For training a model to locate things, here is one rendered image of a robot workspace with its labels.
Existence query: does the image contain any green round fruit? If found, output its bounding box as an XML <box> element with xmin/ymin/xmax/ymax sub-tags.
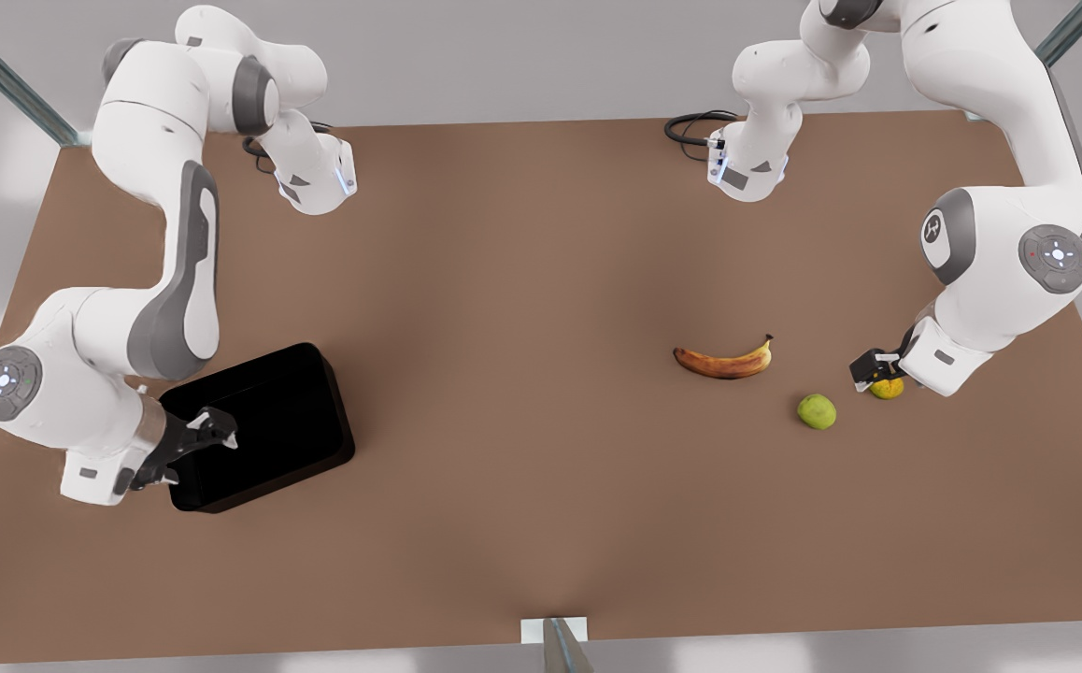
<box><xmin>796</xmin><ymin>393</ymin><xmax>838</xmax><ymax>432</ymax></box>

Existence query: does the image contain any black cable loop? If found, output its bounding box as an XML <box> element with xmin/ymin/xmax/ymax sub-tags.
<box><xmin>241</xmin><ymin>121</ymin><xmax>334</xmax><ymax>177</ymax></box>
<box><xmin>663</xmin><ymin>109</ymin><xmax>741</xmax><ymax>165</ymax></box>

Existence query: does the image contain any black plastic bin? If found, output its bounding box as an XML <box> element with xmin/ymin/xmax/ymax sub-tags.
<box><xmin>159</xmin><ymin>342</ymin><xmax>357</xmax><ymax>515</ymax></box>

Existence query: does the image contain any silver frame post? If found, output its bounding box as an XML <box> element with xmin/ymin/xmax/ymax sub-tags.
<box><xmin>964</xmin><ymin>0</ymin><xmax>1082</xmax><ymax>123</ymax></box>
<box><xmin>0</xmin><ymin>7</ymin><xmax>93</xmax><ymax>150</ymax></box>
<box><xmin>520</xmin><ymin>616</ymin><xmax>598</xmax><ymax>673</ymax></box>

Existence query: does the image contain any ripe brown-spotted banana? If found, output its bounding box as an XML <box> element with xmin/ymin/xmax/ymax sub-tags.
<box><xmin>672</xmin><ymin>333</ymin><xmax>776</xmax><ymax>381</ymax></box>

